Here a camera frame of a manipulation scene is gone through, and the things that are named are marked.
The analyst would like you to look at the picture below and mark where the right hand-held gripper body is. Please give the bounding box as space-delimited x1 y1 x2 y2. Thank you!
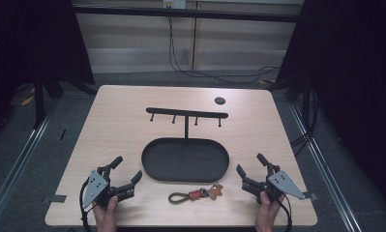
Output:
241 164 307 205

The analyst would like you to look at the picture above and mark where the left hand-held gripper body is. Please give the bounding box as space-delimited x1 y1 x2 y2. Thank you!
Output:
81 165 136 210

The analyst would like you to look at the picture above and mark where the person's left hand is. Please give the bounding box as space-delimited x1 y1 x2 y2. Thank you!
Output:
92 195 120 232

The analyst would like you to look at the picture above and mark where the person's right hand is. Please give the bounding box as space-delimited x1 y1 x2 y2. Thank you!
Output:
254 191 286 232

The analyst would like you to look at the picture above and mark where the black key rack with tray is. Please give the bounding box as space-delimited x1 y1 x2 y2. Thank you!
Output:
140 106 230 184

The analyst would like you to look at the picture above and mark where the black metal stand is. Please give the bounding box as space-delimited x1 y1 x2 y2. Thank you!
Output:
32 71 66 130
267 76 314 130

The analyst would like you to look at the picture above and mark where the black curtain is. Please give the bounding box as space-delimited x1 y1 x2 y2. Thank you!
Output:
276 0 386 204
0 0 96 143

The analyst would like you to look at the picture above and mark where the black horizontal metal bar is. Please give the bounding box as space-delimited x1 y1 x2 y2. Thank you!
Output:
72 4 301 23

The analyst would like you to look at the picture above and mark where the left hand-held gripper cable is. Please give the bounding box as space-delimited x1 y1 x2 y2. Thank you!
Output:
78 178 93 232

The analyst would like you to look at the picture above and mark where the hand-held gripper cable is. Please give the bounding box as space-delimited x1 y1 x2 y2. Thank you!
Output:
78 178 93 232
282 192 293 232

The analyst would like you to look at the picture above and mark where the right hand-held gripper cable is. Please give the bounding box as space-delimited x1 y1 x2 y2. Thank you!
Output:
282 192 293 232

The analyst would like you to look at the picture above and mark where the metal floor rail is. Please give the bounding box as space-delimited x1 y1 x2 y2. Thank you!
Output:
288 101 364 232
0 104 58 226

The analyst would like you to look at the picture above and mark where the black floor cable bundle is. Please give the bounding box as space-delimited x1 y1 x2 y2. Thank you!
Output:
290 90 321 159

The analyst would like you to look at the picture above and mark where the green loop keychain with charm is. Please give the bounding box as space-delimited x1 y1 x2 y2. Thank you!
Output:
167 182 224 206

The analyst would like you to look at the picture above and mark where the long black wall cable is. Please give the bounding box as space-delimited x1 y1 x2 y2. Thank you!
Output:
167 6 282 85

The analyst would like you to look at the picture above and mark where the white wall power outlet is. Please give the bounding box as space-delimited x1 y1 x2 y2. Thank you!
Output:
162 0 187 10

